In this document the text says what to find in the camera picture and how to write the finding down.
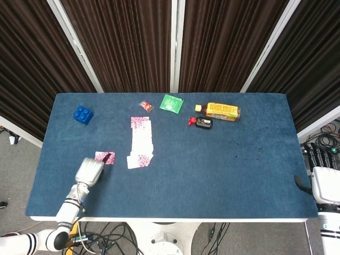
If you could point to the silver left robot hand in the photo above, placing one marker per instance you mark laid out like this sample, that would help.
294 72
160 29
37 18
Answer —
89 171

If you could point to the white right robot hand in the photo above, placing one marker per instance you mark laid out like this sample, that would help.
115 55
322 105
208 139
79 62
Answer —
325 183

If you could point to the pink patterned playing card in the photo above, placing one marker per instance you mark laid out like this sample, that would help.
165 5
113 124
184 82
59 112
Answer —
100 156

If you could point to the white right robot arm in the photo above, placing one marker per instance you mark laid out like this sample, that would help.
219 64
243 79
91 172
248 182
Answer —
330 231

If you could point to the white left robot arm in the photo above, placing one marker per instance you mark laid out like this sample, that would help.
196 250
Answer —
69 210

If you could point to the blue toy building block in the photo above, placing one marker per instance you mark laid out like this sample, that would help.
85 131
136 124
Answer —
83 115

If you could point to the pink patterned folded cloth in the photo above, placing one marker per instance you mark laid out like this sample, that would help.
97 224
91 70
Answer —
142 138

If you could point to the green terminal connector block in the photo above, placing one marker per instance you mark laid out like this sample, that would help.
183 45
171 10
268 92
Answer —
79 237

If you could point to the red yellow wrapped candy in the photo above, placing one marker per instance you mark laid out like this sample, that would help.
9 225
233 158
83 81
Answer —
146 105

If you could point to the green foil sachet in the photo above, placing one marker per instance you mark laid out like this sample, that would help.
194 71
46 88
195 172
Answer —
171 104

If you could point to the blue fabric table cover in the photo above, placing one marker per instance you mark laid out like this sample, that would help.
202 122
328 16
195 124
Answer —
202 172

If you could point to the dark brown pleated curtain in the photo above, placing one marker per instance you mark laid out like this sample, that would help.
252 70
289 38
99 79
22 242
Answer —
225 45
313 69
29 66
125 45

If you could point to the black bottle with red cap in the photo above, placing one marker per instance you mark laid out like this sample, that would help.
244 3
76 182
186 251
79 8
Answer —
204 123

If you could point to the yellow label tea bottle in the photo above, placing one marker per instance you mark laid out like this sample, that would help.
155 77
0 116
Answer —
221 111

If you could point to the white partition base rail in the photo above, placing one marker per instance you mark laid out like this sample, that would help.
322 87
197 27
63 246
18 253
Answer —
21 131
318 122

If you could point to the white table frame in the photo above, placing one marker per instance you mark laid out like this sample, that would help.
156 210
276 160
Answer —
170 219

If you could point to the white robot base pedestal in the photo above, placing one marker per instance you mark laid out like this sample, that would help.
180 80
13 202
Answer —
163 239

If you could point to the white partition post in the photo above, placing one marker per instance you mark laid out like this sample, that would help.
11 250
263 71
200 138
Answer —
177 45
77 50
268 47

